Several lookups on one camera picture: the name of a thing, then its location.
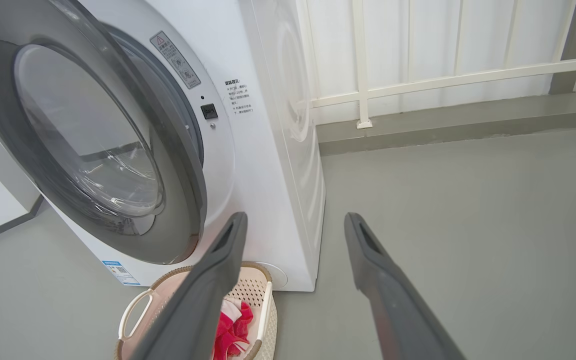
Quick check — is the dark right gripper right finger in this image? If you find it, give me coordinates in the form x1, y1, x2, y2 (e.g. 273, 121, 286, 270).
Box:
344, 212, 466, 360

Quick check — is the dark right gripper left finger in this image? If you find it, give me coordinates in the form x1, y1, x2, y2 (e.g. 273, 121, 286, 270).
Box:
130, 212, 249, 360

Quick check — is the red and white garment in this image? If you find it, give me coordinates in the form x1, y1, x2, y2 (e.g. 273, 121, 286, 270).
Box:
220, 299, 243, 323

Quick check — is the red cloth garment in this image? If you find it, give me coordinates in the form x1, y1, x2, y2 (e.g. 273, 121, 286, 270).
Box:
213, 301, 255, 360

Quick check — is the dark round glass washer door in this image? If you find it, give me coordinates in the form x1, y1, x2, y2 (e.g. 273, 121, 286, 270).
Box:
0, 0, 208, 266

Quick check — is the cream perforated laundry basket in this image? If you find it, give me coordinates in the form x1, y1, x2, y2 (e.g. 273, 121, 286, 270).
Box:
114, 261, 279, 360

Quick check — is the white front-load washing machine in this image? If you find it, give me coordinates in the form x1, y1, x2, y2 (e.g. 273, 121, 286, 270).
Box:
0, 0, 326, 292

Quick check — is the blue energy label sticker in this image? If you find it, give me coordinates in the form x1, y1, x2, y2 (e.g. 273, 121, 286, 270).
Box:
102, 260, 141, 287

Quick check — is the white metal railing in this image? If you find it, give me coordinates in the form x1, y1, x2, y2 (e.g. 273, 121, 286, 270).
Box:
295, 0, 576, 130

